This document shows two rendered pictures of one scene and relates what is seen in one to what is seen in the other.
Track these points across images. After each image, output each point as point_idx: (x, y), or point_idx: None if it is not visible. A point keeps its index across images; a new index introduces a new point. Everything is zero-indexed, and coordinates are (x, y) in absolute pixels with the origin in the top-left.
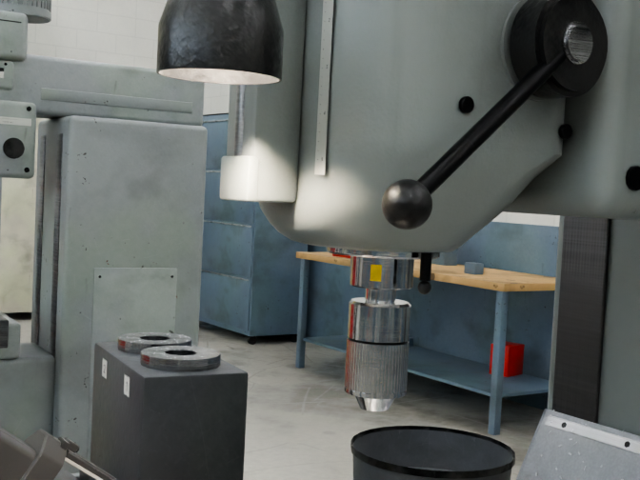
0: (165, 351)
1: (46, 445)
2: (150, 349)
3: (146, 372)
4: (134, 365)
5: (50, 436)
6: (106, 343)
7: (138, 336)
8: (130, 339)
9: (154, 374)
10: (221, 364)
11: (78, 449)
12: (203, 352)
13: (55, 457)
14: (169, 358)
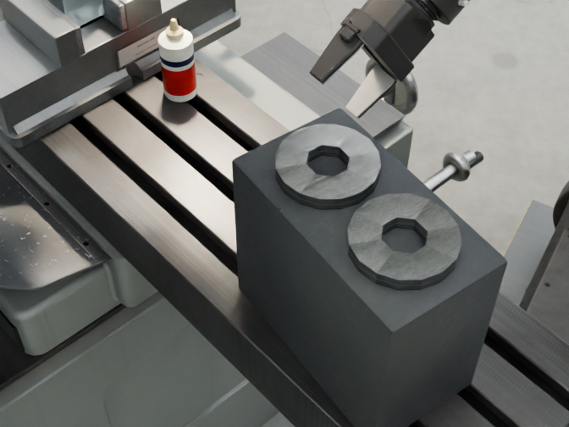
0: (349, 159)
1: (354, 8)
2: (373, 165)
3: (345, 120)
4: (376, 147)
5: (356, 11)
6: (487, 255)
7: (431, 235)
8: (431, 213)
9: (333, 115)
10: (276, 185)
11: (339, 36)
12: (299, 167)
13: (345, 17)
14: (327, 126)
